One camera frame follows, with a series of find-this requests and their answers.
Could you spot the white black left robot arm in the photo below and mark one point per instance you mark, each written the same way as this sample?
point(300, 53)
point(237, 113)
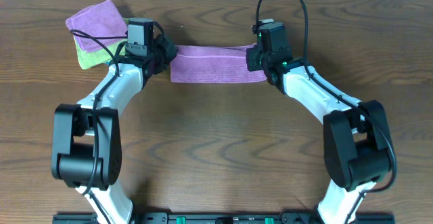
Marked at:
point(86, 148)

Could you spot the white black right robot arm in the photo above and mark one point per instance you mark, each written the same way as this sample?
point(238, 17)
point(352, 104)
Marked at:
point(357, 149)

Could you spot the folded purple cloth on stack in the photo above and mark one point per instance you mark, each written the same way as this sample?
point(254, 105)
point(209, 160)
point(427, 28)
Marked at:
point(100, 20)

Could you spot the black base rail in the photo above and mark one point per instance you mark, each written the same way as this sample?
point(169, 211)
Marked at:
point(164, 218)

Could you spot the purple microfiber cloth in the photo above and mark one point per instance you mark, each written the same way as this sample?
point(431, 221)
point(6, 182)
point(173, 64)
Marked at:
point(209, 64)

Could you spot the folded green cloth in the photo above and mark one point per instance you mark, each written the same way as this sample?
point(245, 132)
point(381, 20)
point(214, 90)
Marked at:
point(89, 53)

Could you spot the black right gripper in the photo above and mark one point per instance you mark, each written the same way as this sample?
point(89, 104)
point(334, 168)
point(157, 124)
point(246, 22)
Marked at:
point(252, 64)

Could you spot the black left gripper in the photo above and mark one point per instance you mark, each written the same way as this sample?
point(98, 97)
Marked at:
point(170, 50)

